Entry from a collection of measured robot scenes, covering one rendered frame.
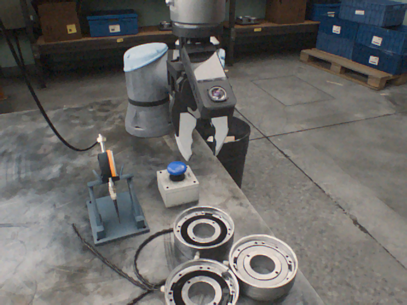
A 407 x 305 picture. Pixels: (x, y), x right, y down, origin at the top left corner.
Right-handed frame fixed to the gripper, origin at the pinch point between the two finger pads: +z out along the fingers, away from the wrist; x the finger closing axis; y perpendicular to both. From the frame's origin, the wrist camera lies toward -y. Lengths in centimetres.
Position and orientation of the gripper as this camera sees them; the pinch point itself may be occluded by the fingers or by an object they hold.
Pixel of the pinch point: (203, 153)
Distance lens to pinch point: 55.3
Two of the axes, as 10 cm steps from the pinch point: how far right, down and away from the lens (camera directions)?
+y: -3.4, -4.9, 8.0
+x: -9.4, 1.8, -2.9
